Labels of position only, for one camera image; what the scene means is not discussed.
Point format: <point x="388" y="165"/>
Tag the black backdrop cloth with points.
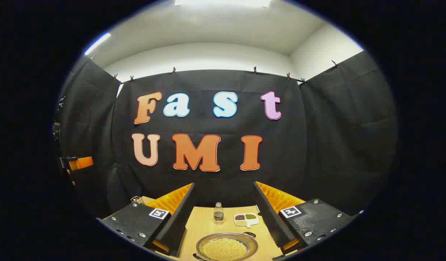
<point x="208" y="181"/>

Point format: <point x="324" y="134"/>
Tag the pile of soybeans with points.
<point x="224" y="249"/>

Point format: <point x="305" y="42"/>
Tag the ceiling light strip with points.
<point x="222" y="2"/>

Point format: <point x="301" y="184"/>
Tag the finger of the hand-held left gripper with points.
<point x="81" y="163"/>

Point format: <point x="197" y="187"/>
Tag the clear plastic water bottle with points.
<point x="218" y="215"/>

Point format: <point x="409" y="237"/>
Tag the row of black cloth clips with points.
<point x="254" y="70"/>

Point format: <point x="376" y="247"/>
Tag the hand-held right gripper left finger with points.
<point x="179" y="217"/>

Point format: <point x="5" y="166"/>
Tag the divided white bean dish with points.
<point x="244" y="222"/>

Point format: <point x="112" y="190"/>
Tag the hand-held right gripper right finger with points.
<point x="270" y="217"/>

